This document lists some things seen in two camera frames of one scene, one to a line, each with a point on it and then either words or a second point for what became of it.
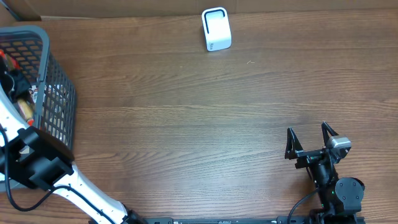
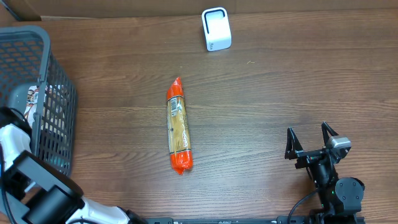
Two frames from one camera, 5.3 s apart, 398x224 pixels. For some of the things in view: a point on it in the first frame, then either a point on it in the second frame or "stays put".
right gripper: (295, 150) stays put
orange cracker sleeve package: (7, 61) -> (178, 129)
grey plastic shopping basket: (55, 104) stays put
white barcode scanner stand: (216, 28) stays put
